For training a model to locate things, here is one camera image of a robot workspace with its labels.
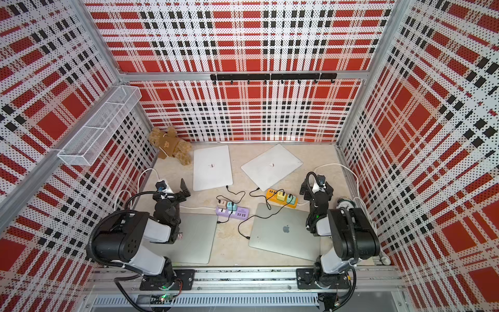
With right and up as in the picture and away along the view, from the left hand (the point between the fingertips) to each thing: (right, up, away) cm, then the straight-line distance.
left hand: (176, 181), depth 89 cm
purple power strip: (+30, -15, -1) cm, 34 cm away
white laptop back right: (+46, +6, +22) cm, 51 cm away
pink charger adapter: (+22, -10, -2) cm, 24 cm away
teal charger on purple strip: (+25, -11, -3) cm, 28 cm away
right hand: (+67, +1, +2) cm, 67 cm away
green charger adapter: (+54, -8, -4) cm, 55 cm away
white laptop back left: (+11, +6, +21) cm, 24 cm away
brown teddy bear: (-14, +19, +21) cm, 32 cm away
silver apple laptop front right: (+50, -22, -3) cm, 54 cm away
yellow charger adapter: (+49, -7, 0) cm, 49 cm away
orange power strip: (+45, -6, -4) cm, 45 cm away
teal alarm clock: (+80, -10, +2) cm, 80 cm away
